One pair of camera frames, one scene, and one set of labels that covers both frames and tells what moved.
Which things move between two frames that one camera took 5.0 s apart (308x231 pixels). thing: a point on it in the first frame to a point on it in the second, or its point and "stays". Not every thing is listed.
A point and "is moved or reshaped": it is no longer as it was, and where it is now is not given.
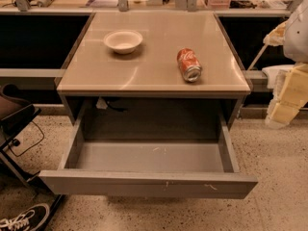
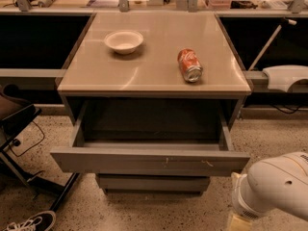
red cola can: x=190 y=65 stays
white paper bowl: x=122 y=41 stays
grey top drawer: x=149 y=160 is moved or reshaped
